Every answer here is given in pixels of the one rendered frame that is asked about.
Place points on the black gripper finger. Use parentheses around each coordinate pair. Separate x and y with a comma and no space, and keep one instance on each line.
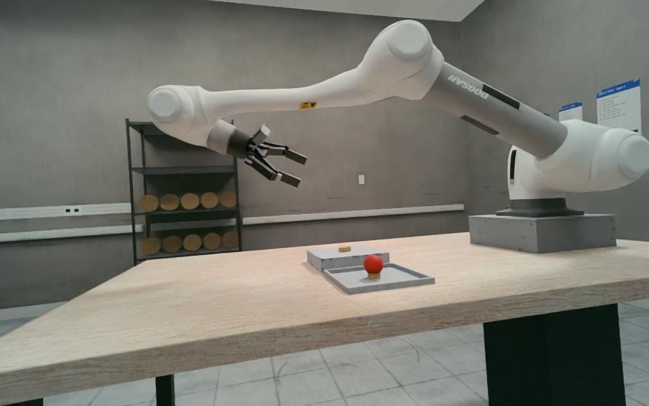
(283,150)
(268,170)

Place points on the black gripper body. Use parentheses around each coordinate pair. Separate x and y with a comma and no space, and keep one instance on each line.
(239,146)

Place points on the red ball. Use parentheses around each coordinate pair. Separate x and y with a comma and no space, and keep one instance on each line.
(373,264)

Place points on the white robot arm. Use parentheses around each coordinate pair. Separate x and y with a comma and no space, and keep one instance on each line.
(547,156)

